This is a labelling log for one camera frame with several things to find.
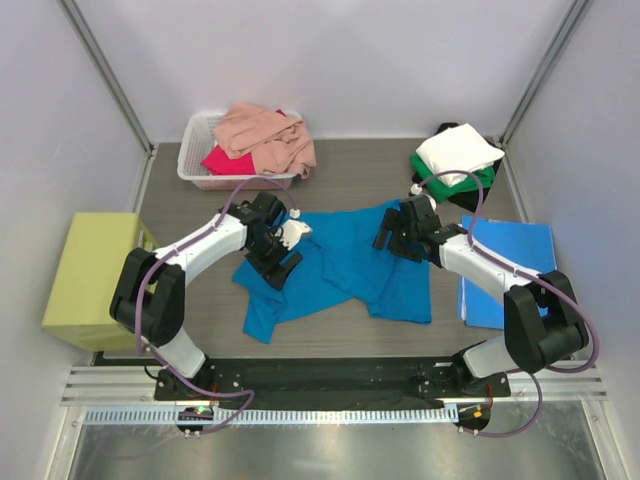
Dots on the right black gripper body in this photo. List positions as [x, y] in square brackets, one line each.
[402, 243]

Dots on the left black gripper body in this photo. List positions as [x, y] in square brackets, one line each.
[268, 252]

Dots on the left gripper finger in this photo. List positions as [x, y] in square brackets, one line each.
[276, 276]
[288, 263]

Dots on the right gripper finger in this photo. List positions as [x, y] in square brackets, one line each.
[391, 221]
[382, 238]

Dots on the blue t shirt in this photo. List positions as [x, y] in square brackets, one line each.
[339, 263]

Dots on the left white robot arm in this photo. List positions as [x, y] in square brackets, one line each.
[149, 299]

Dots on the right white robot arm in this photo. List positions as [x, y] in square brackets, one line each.
[542, 320]

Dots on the green folded t shirt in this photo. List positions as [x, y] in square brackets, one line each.
[440, 191]

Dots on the white folded t shirt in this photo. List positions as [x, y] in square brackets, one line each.
[461, 148]

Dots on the red t shirt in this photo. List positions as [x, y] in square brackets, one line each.
[227, 162]

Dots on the pink t shirt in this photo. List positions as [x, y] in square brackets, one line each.
[278, 143]

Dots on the blue folder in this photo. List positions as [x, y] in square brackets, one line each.
[530, 245]

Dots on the white plastic basket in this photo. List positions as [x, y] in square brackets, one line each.
[198, 141]

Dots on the yellow green box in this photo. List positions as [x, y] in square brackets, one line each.
[96, 246]

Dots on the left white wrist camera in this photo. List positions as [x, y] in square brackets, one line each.
[293, 230]

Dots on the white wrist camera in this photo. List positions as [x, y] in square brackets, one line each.
[293, 230]
[416, 190]

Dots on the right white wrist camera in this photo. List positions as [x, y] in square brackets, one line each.
[416, 190]

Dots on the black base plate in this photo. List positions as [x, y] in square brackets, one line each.
[475, 413]

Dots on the white slotted cable duct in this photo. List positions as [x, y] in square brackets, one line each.
[199, 415]

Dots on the aluminium rail frame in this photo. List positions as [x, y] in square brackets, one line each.
[323, 385]

